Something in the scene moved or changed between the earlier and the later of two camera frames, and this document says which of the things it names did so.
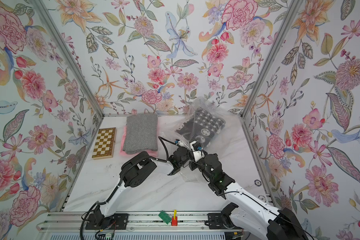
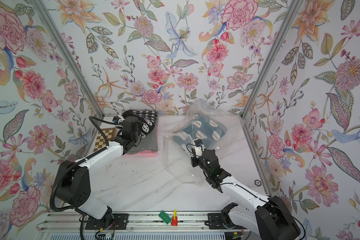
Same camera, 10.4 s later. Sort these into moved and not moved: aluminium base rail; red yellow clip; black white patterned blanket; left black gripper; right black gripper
Moved: black white patterned blanket; left black gripper
Not moved: right black gripper; red yellow clip; aluminium base rail
